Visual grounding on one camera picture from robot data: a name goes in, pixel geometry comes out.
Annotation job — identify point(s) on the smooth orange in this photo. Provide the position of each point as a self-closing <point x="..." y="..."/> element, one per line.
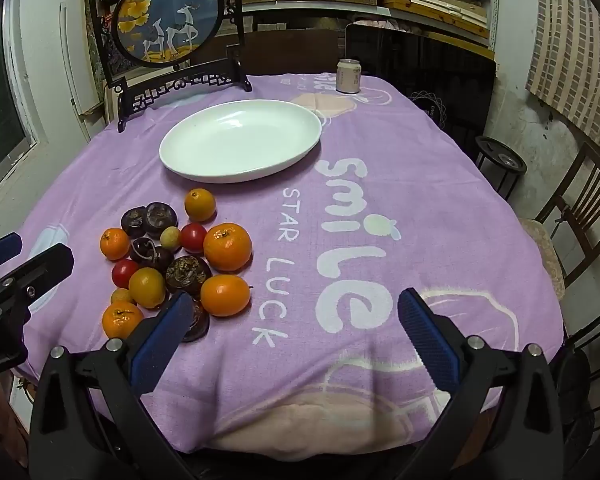
<point x="225" y="295"/>

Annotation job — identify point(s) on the brown wooden board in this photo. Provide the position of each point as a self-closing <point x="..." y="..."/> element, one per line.
<point x="290" y="50"/>

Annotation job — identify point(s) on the beige chair cushion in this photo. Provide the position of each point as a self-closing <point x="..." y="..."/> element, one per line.
<point x="545" y="255"/>

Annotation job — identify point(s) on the round deer picture stand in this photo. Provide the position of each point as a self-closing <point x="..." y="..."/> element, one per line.
<point x="165" y="15"/>

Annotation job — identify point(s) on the red cherry tomato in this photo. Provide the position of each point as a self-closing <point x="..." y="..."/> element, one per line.
<point x="193" y="237"/>
<point x="125" y="272"/>

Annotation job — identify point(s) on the white wall shelf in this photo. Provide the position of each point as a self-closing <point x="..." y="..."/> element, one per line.
<point x="305" y="9"/>

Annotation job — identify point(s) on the small pale longan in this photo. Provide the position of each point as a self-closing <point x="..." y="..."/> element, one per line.
<point x="121" y="296"/>
<point x="170" y="236"/>

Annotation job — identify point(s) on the black round stool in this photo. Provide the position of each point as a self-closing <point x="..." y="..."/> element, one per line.
<point x="502" y="157"/>

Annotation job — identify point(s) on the purple printed tablecloth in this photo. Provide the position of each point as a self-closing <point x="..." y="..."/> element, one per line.
<point x="280" y="370"/>

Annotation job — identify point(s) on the yellow orange kumquat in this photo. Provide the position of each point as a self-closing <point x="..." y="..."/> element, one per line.
<point x="146" y="287"/>
<point x="200" y="204"/>

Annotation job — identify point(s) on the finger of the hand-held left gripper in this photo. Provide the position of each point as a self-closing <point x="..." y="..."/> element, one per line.
<point x="0" y="251"/>
<point x="40" y="267"/>

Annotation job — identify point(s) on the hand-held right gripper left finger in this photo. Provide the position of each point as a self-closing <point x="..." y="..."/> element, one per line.
<point x="162" y="340"/>

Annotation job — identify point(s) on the large tangerine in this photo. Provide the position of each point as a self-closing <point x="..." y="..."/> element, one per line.
<point x="227" y="247"/>

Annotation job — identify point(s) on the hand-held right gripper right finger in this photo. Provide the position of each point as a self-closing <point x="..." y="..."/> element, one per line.
<point x="427" y="340"/>

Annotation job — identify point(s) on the tangerine with dark stem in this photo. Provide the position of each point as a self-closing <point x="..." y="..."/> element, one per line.
<point x="122" y="320"/>

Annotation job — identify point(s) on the pale drink can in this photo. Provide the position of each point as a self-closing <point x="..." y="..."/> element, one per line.
<point x="348" y="77"/>

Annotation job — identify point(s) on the dark wooden chair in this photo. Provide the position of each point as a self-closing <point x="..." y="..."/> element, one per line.
<point x="560" y="186"/>

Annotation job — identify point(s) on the woven bamboo wall mat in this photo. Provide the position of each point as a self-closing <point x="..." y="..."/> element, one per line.
<point x="575" y="45"/>

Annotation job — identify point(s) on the white oval plate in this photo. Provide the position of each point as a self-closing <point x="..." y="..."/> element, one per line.
<point x="240" y="135"/>

